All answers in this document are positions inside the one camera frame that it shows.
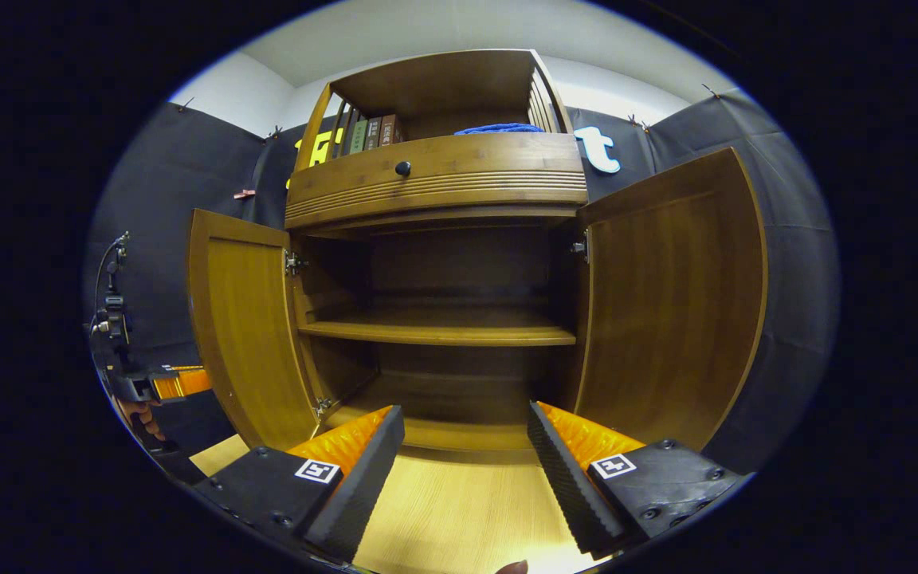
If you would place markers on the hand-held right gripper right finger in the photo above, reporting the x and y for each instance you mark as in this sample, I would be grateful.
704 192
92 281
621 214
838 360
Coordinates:
570 486

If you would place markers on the wooden ribbed drawer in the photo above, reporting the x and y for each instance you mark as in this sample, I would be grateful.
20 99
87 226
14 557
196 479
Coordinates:
491 175

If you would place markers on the wooden inner shelf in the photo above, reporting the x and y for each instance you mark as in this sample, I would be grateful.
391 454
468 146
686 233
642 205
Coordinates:
443 328

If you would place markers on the wooden cabinet door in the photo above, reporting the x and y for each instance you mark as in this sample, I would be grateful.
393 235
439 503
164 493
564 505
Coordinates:
674 311
248 335

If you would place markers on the wooden double-door shoe cabinet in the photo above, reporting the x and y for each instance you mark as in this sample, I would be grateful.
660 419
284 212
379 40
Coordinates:
443 88

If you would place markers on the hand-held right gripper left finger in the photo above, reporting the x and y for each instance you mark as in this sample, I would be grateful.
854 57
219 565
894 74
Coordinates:
355 494

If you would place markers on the blue cloth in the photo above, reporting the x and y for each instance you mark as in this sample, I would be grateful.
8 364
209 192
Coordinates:
499 128

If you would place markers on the brown book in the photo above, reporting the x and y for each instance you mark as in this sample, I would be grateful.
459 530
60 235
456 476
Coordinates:
390 130

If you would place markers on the black round drawer knob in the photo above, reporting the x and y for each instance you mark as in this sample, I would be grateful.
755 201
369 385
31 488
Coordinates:
402 168

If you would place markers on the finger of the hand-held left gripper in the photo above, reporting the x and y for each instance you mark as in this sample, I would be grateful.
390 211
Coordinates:
184 384

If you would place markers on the grey book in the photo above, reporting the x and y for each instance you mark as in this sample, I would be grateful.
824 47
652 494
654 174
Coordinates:
373 134

